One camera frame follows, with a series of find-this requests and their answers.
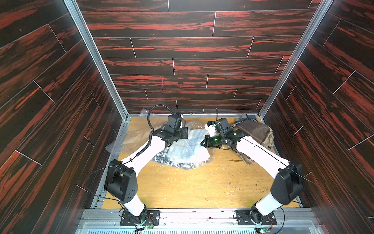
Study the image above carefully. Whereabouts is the aluminium corner frame post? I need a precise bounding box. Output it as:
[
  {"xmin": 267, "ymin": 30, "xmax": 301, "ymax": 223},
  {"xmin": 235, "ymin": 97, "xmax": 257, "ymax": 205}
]
[
  {"xmin": 259, "ymin": 0, "xmax": 334, "ymax": 120},
  {"xmin": 63, "ymin": 0, "xmax": 129, "ymax": 120}
]

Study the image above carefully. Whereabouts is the brown plaid scarf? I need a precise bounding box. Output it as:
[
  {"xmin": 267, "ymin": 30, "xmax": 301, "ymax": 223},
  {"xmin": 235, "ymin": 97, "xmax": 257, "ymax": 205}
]
[{"xmin": 231, "ymin": 119, "xmax": 274, "ymax": 151}]

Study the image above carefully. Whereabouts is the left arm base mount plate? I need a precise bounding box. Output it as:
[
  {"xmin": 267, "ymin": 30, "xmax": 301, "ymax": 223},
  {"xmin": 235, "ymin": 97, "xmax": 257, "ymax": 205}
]
[{"xmin": 120, "ymin": 210, "xmax": 160, "ymax": 228}]

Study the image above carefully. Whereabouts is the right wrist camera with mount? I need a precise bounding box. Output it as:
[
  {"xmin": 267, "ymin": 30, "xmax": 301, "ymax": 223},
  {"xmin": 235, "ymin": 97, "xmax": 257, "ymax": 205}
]
[{"xmin": 204, "ymin": 121, "xmax": 218, "ymax": 137}]

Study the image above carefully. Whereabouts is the aluminium corner frame post left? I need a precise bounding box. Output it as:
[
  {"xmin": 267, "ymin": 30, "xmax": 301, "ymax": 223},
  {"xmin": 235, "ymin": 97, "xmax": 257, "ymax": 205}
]
[{"xmin": 63, "ymin": 0, "xmax": 129, "ymax": 120}]

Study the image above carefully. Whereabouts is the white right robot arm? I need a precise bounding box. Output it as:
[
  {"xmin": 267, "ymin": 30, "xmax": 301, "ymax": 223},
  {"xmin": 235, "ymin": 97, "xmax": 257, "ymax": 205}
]
[{"xmin": 201, "ymin": 118, "xmax": 304, "ymax": 225}]

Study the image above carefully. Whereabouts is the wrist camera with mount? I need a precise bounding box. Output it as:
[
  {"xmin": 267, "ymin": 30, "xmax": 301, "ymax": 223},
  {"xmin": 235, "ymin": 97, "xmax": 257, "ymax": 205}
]
[
  {"xmin": 204, "ymin": 121, "xmax": 218, "ymax": 137},
  {"xmin": 175, "ymin": 112, "xmax": 186, "ymax": 128}
]

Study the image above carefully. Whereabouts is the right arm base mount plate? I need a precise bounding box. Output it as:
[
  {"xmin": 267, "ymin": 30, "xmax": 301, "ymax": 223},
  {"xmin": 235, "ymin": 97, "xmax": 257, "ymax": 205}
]
[{"xmin": 233, "ymin": 209, "xmax": 277, "ymax": 226}]

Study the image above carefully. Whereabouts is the dark blue grey plaid scarf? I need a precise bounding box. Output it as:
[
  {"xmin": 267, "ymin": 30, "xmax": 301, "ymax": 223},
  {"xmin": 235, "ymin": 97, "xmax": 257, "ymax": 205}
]
[{"xmin": 240, "ymin": 114, "xmax": 258, "ymax": 122}]

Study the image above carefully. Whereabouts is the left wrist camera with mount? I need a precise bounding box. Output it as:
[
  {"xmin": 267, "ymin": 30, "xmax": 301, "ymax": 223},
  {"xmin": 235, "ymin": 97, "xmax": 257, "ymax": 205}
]
[{"xmin": 175, "ymin": 112, "xmax": 186, "ymax": 128}]

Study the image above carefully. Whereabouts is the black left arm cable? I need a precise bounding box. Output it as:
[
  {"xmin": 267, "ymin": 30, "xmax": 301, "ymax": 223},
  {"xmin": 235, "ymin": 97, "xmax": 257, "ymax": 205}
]
[{"xmin": 128, "ymin": 104, "xmax": 176, "ymax": 164}]

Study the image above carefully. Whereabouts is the aluminium corner frame post right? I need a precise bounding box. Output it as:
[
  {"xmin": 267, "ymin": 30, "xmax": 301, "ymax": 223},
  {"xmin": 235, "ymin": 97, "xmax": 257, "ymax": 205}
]
[{"xmin": 259, "ymin": 0, "xmax": 334, "ymax": 120}]

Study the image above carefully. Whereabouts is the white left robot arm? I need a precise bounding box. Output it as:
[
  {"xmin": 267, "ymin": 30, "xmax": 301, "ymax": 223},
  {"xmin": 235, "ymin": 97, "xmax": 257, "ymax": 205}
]
[{"xmin": 104, "ymin": 113, "xmax": 188, "ymax": 224}]

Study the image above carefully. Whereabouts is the clear plastic vacuum bag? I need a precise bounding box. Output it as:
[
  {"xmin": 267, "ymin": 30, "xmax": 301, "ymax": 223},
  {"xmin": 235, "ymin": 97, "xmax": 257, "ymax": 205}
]
[{"xmin": 108, "ymin": 104, "xmax": 214, "ymax": 174}]

